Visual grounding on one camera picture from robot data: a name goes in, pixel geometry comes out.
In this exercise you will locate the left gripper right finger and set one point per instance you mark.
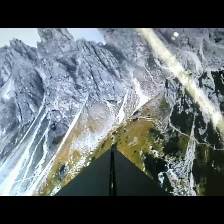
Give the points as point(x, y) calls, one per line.
point(133, 180)

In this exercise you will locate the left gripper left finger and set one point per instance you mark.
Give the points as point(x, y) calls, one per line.
point(91, 180)

